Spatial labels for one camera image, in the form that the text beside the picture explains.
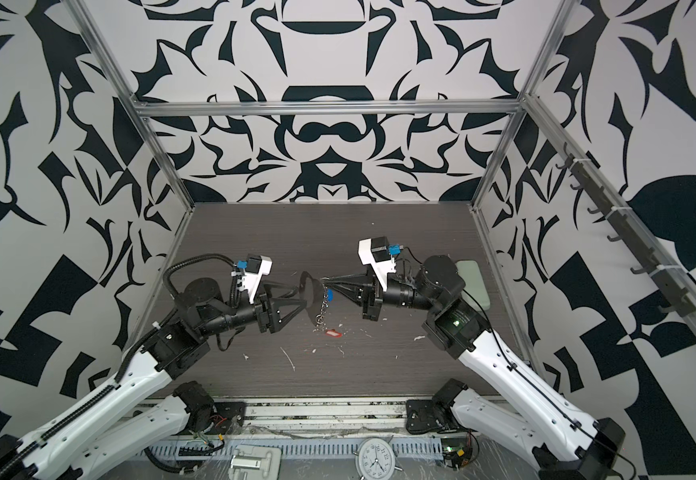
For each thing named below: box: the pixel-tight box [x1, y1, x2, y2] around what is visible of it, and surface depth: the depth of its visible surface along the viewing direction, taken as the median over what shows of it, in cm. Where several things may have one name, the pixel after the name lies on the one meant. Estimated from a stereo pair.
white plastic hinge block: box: [229, 445, 282, 480], surface depth 69 cm
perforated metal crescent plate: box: [299, 271, 325, 327], surface depth 59 cm
